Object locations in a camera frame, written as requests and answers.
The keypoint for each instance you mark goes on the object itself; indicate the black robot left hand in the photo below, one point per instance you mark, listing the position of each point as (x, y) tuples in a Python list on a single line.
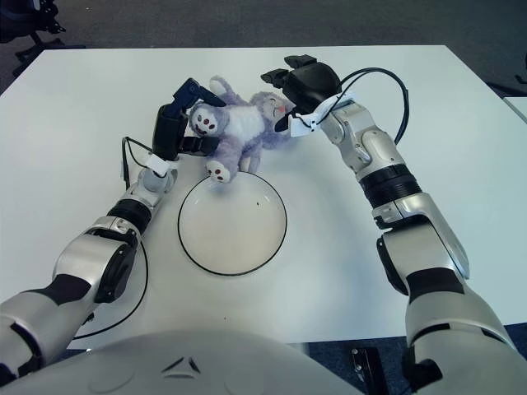
[(166, 131)]

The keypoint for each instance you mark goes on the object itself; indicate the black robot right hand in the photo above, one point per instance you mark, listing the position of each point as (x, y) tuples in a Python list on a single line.
[(313, 84)]

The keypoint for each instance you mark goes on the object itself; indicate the purple plush bunny doll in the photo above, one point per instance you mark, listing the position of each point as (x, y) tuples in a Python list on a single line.
[(243, 123)]

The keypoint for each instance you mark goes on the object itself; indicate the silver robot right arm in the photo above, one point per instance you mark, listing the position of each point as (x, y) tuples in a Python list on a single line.
[(370, 144)]

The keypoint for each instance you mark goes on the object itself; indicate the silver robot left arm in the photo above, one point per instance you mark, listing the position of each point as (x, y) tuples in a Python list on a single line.
[(82, 255)]

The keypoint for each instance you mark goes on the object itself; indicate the white plate black rim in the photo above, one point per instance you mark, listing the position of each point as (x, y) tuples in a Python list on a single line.
[(230, 234)]

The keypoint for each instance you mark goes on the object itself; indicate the black office chair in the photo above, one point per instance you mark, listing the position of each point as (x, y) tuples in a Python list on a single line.
[(20, 24)]

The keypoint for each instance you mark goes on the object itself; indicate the white neighbouring table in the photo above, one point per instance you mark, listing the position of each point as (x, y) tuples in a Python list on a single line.
[(519, 108)]

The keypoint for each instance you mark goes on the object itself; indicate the grey robot torso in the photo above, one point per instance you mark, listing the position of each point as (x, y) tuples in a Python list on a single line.
[(185, 370)]

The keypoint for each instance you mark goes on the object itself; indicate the grey table base bar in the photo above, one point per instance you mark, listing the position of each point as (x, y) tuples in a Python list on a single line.
[(302, 349)]

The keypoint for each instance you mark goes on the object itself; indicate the black metal bracket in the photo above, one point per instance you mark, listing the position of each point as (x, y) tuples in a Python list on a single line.
[(364, 366)]

